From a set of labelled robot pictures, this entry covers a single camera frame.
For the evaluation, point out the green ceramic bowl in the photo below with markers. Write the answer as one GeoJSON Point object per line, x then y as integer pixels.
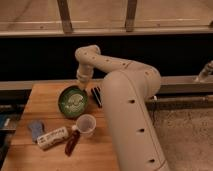
{"type": "Point", "coordinates": [72, 102]}

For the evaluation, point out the left wooden post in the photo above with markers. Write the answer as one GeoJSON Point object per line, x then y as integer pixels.
{"type": "Point", "coordinates": [65, 16]}

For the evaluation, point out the blue sponge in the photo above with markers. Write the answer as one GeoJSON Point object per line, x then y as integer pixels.
{"type": "Point", "coordinates": [37, 129]}

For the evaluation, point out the wooden post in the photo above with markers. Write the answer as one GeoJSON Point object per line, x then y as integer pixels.
{"type": "Point", "coordinates": [130, 15]}
{"type": "Point", "coordinates": [65, 16]}

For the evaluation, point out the black striped rectangular block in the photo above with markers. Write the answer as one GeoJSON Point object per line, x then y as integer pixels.
{"type": "Point", "coordinates": [96, 94]}

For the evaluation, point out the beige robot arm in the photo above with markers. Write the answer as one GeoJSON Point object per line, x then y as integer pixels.
{"type": "Point", "coordinates": [124, 89]}

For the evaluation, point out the right wooden post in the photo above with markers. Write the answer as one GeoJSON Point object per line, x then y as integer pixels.
{"type": "Point", "coordinates": [130, 15]}

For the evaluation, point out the dark red snack packet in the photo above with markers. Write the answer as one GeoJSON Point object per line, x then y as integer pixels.
{"type": "Point", "coordinates": [71, 143]}

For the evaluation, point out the white milk carton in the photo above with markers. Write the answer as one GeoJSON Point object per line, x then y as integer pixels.
{"type": "Point", "coordinates": [56, 136]}

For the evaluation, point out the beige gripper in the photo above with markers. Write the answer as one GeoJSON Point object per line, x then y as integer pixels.
{"type": "Point", "coordinates": [82, 86]}

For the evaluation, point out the clear plastic cup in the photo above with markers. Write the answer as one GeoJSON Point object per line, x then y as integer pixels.
{"type": "Point", "coordinates": [85, 124]}

